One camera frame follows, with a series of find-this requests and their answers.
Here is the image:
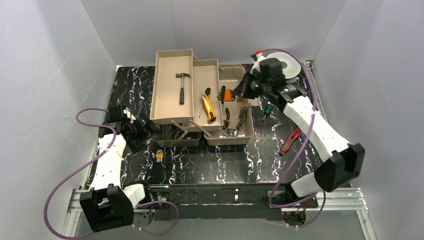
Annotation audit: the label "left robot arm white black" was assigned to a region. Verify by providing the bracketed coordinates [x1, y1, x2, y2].
[79, 105, 160, 233]

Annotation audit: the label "white tape roll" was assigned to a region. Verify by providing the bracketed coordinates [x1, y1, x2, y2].
[267, 52, 302, 84]

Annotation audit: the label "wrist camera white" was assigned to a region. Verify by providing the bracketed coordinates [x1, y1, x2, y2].
[123, 108, 136, 123]
[249, 50, 266, 75]

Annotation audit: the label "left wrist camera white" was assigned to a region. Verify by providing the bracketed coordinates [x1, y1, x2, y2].
[123, 108, 136, 123]

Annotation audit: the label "blue screwdriver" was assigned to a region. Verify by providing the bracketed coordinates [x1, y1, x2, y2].
[299, 132, 306, 144]

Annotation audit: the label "black handled silver pliers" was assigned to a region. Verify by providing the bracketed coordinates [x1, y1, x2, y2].
[229, 111, 247, 137]

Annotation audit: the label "beige plastic tool box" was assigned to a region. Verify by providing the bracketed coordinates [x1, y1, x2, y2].
[150, 49, 254, 148]

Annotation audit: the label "black mounting plate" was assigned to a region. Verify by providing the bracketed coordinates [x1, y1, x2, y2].
[120, 183, 319, 222]

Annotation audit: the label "yellow hex key set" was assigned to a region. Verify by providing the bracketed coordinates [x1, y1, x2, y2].
[155, 150, 164, 163]

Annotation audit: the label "green black small tool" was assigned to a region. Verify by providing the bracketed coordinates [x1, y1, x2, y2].
[262, 103, 274, 121]

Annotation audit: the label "orange utility knife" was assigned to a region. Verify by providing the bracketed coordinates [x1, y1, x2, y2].
[203, 95, 217, 123]

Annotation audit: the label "black handled claw hammer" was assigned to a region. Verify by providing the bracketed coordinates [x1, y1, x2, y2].
[175, 72, 191, 105]

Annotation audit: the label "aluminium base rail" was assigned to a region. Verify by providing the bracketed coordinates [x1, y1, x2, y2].
[61, 187, 379, 240]

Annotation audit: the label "yellow black screwdriver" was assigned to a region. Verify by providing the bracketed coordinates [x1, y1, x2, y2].
[198, 87, 211, 118]

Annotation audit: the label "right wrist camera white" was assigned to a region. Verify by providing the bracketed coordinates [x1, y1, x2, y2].
[249, 50, 266, 75]

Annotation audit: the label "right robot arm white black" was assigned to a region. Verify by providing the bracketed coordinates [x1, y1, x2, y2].
[231, 58, 365, 200]

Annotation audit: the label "orange black small tool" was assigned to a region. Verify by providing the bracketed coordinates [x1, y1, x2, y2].
[217, 88, 236, 102]

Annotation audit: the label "red utility knife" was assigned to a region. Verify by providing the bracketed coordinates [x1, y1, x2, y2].
[279, 127, 301, 156]

